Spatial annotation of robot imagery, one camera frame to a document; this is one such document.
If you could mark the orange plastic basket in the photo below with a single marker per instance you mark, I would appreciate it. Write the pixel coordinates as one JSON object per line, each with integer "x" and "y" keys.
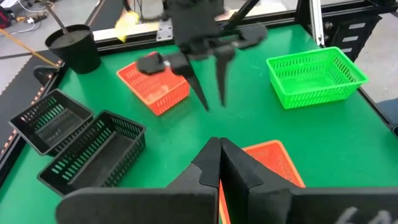
{"x": 155, "y": 90}
{"x": 273, "y": 161}

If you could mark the thin yellow rod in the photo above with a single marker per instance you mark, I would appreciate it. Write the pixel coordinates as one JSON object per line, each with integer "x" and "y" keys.
{"x": 28, "y": 48}

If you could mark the grey metal bracket plate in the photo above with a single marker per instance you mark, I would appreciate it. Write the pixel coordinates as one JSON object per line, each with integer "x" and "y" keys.
{"x": 164, "y": 30}

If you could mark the black drawer cabinet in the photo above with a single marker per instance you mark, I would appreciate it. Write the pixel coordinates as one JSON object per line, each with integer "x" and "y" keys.
{"x": 353, "y": 34}

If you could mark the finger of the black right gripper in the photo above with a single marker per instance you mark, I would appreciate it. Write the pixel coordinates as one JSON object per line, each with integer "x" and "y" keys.
{"x": 198, "y": 91}
{"x": 224, "y": 77}

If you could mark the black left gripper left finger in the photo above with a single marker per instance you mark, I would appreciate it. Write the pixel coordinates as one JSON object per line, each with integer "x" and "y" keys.
{"x": 140, "y": 205}

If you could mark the green plastic basket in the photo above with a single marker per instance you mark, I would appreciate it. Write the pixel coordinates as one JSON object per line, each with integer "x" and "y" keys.
{"x": 314, "y": 81}

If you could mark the black plastic basket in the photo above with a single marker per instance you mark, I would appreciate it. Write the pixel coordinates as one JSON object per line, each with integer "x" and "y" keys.
{"x": 53, "y": 124}
{"x": 96, "y": 158}

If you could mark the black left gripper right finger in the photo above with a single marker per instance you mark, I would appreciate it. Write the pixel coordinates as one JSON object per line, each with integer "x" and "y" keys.
{"x": 311, "y": 207}

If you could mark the black stand foot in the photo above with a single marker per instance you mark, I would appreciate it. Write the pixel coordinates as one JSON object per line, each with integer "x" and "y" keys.
{"x": 45, "y": 74}

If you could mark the silver aluminium frame post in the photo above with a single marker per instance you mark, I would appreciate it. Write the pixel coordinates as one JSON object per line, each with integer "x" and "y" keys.
{"x": 316, "y": 21}

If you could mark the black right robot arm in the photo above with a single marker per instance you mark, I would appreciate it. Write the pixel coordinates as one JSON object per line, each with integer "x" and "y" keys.
{"x": 241, "y": 14}

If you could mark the yellow blurred object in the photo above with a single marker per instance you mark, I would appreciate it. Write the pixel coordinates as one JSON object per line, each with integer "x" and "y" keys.
{"x": 126, "y": 23}

